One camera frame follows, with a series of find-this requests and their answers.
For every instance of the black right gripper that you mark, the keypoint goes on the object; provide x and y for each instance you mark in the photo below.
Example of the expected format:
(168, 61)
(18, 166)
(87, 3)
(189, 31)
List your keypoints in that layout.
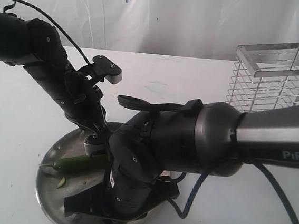
(131, 192)

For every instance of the small cucumber slice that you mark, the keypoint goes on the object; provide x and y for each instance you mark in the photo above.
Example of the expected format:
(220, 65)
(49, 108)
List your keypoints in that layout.
(61, 183)

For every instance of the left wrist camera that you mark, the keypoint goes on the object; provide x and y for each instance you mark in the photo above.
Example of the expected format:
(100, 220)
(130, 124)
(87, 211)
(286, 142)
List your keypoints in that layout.
(102, 69)

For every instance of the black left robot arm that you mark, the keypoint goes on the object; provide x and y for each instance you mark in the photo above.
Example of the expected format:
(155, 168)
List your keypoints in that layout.
(36, 46)

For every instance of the round steel plate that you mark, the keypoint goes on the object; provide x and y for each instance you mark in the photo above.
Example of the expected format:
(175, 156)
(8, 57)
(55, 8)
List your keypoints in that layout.
(77, 184)

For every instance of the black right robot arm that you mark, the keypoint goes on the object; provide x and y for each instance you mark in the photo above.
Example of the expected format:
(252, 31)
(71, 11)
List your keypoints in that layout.
(212, 139)

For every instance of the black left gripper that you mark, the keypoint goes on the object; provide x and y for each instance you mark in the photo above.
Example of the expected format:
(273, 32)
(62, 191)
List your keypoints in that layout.
(74, 94)

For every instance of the wire metal utensil rack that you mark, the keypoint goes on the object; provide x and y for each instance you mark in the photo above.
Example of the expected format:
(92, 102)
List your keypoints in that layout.
(265, 77)

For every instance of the white backdrop curtain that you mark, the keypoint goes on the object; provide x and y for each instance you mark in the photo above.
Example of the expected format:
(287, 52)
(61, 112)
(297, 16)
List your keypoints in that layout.
(192, 28)

